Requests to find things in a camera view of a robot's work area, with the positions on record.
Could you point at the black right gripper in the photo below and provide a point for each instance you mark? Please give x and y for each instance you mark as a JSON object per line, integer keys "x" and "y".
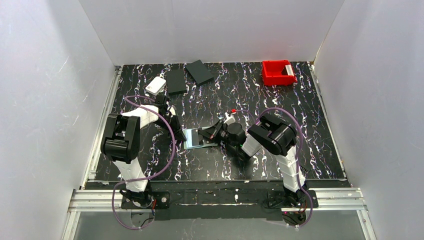
{"x": 217, "y": 132}

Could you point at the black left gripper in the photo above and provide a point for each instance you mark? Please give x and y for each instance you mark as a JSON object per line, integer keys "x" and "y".
{"x": 173, "y": 118}

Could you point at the mint green card holder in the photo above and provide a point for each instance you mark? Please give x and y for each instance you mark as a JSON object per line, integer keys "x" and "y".
{"x": 194, "y": 140}

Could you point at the red plastic bin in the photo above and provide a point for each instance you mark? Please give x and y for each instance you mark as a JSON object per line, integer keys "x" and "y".
{"x": 273, "y": 73}

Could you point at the white striped credit card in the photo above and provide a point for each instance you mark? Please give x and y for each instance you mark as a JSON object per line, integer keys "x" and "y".
{"x": 289, "y": 70}

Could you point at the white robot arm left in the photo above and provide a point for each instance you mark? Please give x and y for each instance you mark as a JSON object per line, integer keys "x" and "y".
{"x": 121, "y": 139}

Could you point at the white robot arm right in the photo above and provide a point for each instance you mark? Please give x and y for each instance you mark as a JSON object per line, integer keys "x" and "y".
{"x": 270, "y": 133}

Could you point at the black flat box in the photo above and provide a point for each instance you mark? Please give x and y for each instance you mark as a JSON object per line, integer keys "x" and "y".
{"x": 176, "y": 82}

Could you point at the white small box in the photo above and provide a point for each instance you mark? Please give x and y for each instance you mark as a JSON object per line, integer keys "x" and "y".
{"x": 156, "y": 86}

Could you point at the black flat box angled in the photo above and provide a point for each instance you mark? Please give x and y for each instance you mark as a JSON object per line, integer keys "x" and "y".
{"x": 199, "y": 72}

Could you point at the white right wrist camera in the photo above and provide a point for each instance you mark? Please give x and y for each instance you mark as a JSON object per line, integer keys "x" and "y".
{"x": 229, "y": 117}

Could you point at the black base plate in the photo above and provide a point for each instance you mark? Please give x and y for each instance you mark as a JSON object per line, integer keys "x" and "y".
{"x": 236, "y": 199}

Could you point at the aluminium rail frame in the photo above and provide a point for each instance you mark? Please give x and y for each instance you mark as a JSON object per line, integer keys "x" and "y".
{"x": 341, "y": 214}

